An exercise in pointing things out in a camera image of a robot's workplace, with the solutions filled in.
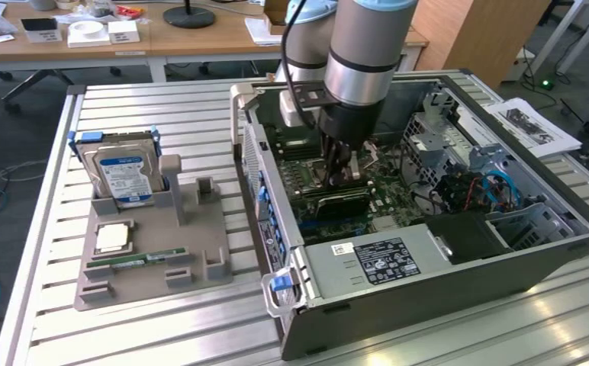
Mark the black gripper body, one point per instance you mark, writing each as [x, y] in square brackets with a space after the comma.
[347, 122]

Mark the low-profile graphics card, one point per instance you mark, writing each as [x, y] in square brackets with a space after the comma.
[342, 206]

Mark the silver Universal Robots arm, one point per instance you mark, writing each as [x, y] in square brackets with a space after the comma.
[366, 45]

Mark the metal socket cover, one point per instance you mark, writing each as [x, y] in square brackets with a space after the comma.
[355, 167]

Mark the CPU socket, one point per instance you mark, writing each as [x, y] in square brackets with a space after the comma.
[317, 171]

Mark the installed RAM stick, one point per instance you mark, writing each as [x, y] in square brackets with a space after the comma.
[310, 192]

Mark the green motherboard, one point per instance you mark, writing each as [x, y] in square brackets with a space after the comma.
[386, 198]

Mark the long PCIe expansion slot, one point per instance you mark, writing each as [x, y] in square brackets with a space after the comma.
[309, 224]

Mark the metal drive cage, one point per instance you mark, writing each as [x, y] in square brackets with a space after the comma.
[426, 152]

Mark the silver chipset heatsink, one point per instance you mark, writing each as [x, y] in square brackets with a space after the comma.
[391, 224]

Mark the loose paper pile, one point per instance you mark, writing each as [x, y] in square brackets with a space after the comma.
[261, 32]

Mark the grey power supply unit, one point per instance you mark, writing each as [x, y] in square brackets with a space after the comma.
[325, 278]

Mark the black plastic cover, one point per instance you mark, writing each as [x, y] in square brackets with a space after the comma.
[468, 236]

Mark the cardboard box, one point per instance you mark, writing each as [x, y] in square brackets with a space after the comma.
[274, 11]

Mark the blue case latch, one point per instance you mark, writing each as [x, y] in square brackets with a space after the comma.
[281, 284]

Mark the grey parts rack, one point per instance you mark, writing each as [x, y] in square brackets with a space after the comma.
[173, 236]

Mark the wooden desk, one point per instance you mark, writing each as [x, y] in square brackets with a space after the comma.
[198, 42]
[19, 53]

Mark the printed paper stack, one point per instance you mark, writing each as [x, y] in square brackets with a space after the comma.
[534, 126]

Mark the metal disk bay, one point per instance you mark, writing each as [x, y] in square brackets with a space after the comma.
[529, 225]

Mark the open grey PC case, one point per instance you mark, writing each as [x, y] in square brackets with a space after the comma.
[426, 305]

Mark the hard disk with blue carrier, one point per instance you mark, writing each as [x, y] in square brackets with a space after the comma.
[126, 171]

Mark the green-lit power strip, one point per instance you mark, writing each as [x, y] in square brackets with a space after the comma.
[545, 83]

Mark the black lamp base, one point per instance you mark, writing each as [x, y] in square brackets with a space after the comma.
[190, 19]

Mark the green RAM stick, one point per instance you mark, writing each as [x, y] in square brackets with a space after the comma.
[137, 259]

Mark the silver CPU chip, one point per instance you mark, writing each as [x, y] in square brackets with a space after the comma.
[114, 238]

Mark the white labelled box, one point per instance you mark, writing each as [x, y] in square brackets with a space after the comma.
[123, 36]

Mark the red packet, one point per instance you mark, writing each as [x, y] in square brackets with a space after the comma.
[127, 12]

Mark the white flat box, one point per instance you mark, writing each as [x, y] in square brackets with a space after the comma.
[89, 42]

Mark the white tape roll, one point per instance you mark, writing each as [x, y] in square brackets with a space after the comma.
[87, 28]

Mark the black chair base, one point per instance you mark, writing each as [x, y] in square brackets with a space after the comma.
[35, 82]

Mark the white cup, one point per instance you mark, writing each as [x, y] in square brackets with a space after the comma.
[63, 4]

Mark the black and white box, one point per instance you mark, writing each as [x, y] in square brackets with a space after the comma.
[42, 36]

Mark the grey cup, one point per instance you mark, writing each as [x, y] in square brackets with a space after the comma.
[43, 4]

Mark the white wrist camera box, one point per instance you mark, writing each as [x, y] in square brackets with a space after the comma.
[291, 110]

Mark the black camera bracket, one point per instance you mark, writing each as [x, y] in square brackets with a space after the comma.
[299, 87]

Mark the blue slot bracket clip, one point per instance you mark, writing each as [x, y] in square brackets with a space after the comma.
[269, 211]
[275, 228]
[282, 251]
[262, 188]

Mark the white wall box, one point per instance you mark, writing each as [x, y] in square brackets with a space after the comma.
[518, 70]

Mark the white desk frame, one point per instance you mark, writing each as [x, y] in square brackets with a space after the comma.
[549, 38]

